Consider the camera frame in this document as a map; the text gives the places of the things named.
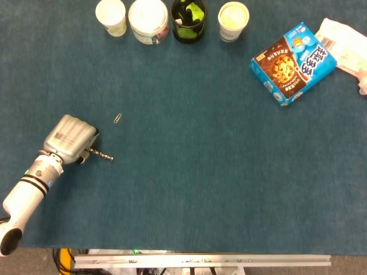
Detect blue felt table mat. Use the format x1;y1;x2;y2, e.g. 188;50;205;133
0;0;367;255

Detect empty white paper cup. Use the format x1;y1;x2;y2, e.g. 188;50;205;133
95;0;127;37

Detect green highlighter marker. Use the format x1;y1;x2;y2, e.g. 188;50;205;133
177;0;204;25

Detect white round plastic tub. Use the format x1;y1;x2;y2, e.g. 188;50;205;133
127;0;170;45

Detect blue cookie box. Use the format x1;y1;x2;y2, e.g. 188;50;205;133
248;22;338;107

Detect black cables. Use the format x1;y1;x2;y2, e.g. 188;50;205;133
52;248;76;273

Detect small metal bead chain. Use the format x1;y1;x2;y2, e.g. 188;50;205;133
85;147;115;162

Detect white plastic packet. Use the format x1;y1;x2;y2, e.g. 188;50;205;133
314;17;367;98

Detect black mesh pen holder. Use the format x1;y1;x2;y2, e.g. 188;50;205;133
170;0;207;45

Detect aluminium profile rail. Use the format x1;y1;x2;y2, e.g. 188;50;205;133
73;253;332;269

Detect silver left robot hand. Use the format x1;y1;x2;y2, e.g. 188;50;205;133
42;114;100;166

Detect white cup with green lid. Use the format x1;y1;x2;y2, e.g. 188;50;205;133
217;1;250;42

